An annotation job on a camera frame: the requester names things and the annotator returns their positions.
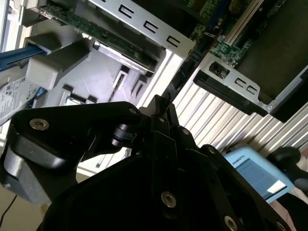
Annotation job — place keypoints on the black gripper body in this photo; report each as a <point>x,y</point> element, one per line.
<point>108,204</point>

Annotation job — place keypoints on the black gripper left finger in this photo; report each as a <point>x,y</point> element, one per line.
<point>72,120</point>

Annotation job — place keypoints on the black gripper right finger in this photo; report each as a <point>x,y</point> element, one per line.
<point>216,173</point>

